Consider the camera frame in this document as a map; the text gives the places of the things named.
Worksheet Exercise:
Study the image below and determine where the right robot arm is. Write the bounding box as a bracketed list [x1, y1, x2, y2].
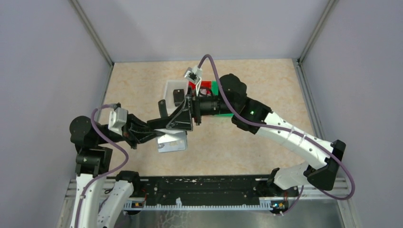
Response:
[163, 74, 345, 191]

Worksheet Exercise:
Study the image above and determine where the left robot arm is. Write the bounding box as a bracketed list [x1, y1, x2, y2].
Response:
[70, 111, 167, 228]

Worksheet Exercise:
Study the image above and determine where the black VIP card stack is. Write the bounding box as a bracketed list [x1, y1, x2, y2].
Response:
[173, 89, 185, 107]

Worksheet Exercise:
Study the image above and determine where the red plastic bin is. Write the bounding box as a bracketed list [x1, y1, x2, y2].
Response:
[185, 81, 214, 97]

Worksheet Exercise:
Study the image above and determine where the green plastic bin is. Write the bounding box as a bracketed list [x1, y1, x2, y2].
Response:
[211, 81, 233, 117]

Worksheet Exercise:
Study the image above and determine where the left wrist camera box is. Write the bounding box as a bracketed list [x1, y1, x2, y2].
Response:
[108, 107, 128, 130]

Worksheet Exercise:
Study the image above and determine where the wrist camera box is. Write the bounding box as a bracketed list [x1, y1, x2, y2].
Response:
[108, 107, 128, 130]
[184, 66, 202, 85]

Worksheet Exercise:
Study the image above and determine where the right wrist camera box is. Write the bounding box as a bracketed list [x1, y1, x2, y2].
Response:
[184, 66, 202, 85]

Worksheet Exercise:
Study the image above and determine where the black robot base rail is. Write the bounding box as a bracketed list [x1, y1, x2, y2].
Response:
[122, 175, 299, 213]

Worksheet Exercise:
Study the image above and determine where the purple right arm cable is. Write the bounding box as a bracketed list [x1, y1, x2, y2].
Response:
[197, 54, 356, 201]

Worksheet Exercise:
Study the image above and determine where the grey aluminium frame rail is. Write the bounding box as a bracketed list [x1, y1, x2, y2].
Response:
[293, 0, 360, 228]

